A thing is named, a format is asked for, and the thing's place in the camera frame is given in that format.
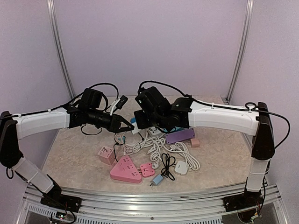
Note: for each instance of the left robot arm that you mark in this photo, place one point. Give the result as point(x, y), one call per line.
point(14, 127)

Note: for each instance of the pink square plug adapter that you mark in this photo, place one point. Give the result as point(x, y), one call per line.
point(147, 170)

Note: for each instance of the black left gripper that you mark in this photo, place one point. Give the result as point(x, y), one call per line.
point(115, 124)

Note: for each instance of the aluminium frame post right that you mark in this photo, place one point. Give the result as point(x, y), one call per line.
point(241, 50)

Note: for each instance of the blue plug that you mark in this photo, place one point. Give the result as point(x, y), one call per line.
point(133, 120)

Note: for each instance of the teal power strip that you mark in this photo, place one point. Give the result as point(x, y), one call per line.
point(175, 129)

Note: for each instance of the pink triangular power strip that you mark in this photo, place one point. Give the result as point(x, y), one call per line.
point(125, 171)

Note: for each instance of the purple power strip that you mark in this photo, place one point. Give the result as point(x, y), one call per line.
point(179, 136)

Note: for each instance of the white plug adapter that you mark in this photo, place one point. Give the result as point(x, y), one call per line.
point(181, 168)

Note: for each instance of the teal plug adapter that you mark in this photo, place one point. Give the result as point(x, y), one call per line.
point(120, 138)

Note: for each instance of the white cube socket adapter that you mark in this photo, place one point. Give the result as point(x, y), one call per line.
point(136, 129)

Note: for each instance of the light blue plug adapter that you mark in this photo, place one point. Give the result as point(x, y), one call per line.
point(157, 180)

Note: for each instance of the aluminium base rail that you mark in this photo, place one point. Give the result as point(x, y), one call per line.
point(199, 207)

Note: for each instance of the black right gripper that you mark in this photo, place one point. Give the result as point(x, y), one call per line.
point(141, 122)

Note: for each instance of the pink cube socket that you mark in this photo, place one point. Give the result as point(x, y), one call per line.
point(106, 155)

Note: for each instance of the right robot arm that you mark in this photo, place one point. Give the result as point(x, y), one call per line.
point(188, 112)

